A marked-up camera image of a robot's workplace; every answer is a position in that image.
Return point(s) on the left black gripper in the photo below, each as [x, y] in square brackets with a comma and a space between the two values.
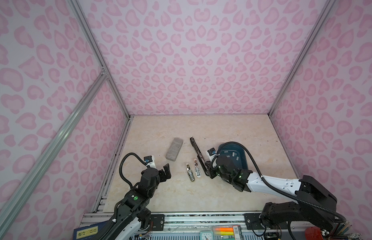
[163, 177]

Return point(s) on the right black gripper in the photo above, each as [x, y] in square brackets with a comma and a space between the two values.
[209, 169]

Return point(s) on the pink white stapler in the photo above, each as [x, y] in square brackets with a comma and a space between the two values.
[197, 169]

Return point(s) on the olive white stapler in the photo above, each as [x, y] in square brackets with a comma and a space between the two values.
[190, 173]

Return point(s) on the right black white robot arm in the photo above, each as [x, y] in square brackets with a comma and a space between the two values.
[308, 200]

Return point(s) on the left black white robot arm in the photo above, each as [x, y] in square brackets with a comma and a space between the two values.
[131, 214]

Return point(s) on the grey stone block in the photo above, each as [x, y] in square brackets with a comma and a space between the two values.
[174, 149]

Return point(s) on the teal plastic tray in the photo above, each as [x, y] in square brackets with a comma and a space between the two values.
[236, 154]

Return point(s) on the highlighter marker box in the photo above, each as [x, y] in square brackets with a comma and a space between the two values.
[231, 232]

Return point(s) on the small teal clock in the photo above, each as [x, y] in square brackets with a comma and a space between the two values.
[206, 235]

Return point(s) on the blue book yellow label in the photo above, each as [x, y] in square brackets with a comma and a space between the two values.
[87, 232]

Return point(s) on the red pen holder with pens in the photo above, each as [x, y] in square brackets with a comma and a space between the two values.
[341, 231]

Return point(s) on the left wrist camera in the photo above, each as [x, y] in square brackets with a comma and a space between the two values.
[150, 161]

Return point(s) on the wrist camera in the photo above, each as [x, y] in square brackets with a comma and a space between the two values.
[150, 161]
[211, 153]

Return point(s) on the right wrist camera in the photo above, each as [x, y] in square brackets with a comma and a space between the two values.
[211, 153]

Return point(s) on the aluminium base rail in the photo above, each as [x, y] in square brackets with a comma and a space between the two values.
[188, 225]

